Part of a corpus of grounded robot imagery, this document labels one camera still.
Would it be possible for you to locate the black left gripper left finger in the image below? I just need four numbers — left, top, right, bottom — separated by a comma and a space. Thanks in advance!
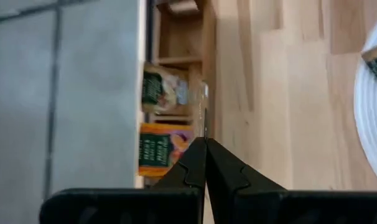
39, 136, 207, 224

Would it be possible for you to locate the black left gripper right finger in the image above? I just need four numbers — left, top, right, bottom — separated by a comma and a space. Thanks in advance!
206, 138, 377, 224

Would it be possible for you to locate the orange peach tea bag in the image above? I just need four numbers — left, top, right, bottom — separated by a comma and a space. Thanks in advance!
137, 123, 195, 178

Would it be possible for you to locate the white round woven placemat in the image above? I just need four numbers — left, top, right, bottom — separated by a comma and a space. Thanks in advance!
353, 9, 377, 190

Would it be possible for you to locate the brown wooden three-slot organizer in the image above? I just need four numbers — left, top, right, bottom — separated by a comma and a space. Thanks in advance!
144, 0, 217, 187

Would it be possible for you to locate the black metal table frame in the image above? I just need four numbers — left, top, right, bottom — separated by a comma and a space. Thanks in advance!
146, 0, 155, 63

